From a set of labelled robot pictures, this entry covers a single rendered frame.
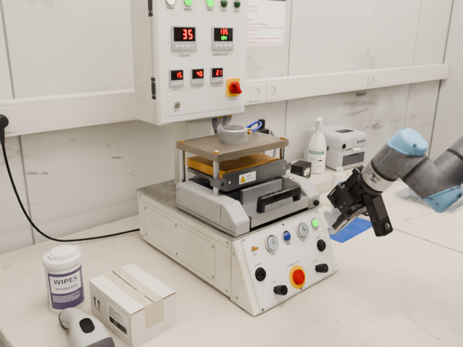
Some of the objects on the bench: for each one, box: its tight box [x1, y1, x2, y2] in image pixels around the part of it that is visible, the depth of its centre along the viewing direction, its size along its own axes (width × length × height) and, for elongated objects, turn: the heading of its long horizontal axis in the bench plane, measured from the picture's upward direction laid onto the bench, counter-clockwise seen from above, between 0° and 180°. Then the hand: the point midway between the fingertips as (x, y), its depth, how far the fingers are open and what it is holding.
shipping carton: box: [89, 263, 177, 347], centre depth 103 cm, size 19×13×9 cm
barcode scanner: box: [59, 308, 115, 347], centre depth 95 cm, size 20×8×8 cm, turn 39°
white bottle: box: [331, 167, 346, 193], centre depth 176 cm, size 5×5×14 cm
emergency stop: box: [292, 269, 305, 285], centre depth 116 cm, size 2×4×4 cm, turn 129°
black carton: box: [290, 160, 311, 178], centre depth 192 cm, size 6×9×7 cm
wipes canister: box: [43, 244, 85, 314], centre depth 107 cm, size 9×9×15 cm
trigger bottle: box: [307, 117, 327, 174], centre depth 198 cm, size 9×8×25 cm
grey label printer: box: [304, 125, 367, 170], centre depth 213 cm, size 25×20×17 cm
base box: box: [138, 192, 338, 316], centre depth 134 cm, size 54×38×17 cm
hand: (333, 233), depth 119 cm, fingers closed
